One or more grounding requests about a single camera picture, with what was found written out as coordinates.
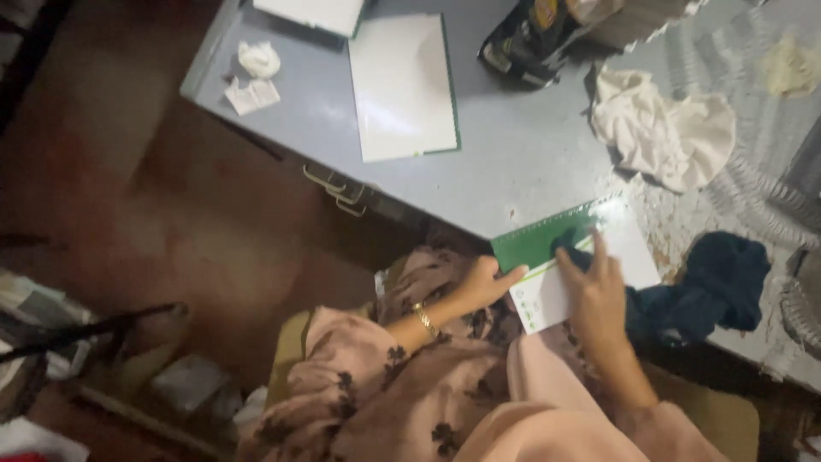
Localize person's left hand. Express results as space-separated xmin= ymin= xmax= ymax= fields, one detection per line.
xmin=449 ymin=255 xmax=531 ymax=315

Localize person's right hand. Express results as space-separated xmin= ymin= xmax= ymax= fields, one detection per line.
xmin=555 ymin=230 xmax=634 ymax=361

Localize green and white spiral notebook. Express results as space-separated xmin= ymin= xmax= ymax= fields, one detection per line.
xmin=490 ymin=192 xmax=663 ymax=336

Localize dark blue cloth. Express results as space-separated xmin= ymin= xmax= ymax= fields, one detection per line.
xmin=550 ymin=227 xmax=772 ymax=349

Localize pink floral garment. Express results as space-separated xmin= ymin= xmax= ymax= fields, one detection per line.
xmin=236 ymin=243 xmax=732 ymax=462

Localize crumpled white cloth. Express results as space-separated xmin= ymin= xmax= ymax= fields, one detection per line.
xmin=590 ymin=67 xmax=738 ymax=194

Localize pile of gray binding coils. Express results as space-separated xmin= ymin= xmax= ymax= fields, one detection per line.
xmin=664 ymin=5 xmax=821 ymax=252

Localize large white notebook green edge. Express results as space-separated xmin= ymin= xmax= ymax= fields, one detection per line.
xmin=348 ymin=13 xmax=463 ymax=164

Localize black printed plastic bag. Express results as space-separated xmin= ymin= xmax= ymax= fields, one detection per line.
xmin=477 ymin=0 xmax=624 ymax=90

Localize folded white paper scrap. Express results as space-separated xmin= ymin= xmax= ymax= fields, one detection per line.
xmin=222 ymin=77 xmax=282 ymax=117

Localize crumpled cream paper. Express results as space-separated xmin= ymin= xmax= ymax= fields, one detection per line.
xmin=762 ymin=33 xmax=821 ymax=99

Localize crumpled white tissue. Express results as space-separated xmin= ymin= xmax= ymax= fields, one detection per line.
xmin=236 ymin=40 xmax=282 ymax=80

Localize white notebook dark edge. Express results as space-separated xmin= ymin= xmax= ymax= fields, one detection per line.
xmin=251 ymin=0 xmax=367 ymax=39

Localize gold bracelet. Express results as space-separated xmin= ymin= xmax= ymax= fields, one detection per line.
xmin=413 ymin=302 xmax=441 ymax=340

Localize metal drawer handles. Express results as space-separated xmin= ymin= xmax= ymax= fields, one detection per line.
xmin=302 ymin=163 xmax=368 ymax=218

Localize round wire grille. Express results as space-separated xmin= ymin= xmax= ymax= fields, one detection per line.
xmin=778 ymin=249 xmax=821 ymax=361

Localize heap of clutter with strap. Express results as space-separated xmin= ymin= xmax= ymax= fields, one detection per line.
xmin=0 ymin=266 xmax=245 ymax=462

